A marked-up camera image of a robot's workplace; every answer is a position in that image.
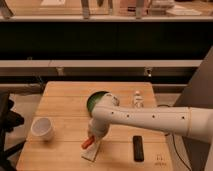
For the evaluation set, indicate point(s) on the green bowl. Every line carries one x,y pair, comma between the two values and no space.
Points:
93,100

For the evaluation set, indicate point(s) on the white paper cup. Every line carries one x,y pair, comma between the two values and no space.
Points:
43,129

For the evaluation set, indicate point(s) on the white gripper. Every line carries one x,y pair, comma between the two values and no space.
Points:
97,129

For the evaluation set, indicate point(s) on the black office chair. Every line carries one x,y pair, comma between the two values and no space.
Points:
8,121

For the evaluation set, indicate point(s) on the black remote control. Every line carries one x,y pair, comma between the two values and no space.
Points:
138,149

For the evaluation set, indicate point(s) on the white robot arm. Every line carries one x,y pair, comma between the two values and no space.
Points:
195,123

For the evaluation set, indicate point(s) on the small white bottle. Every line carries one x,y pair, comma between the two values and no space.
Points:
137,100

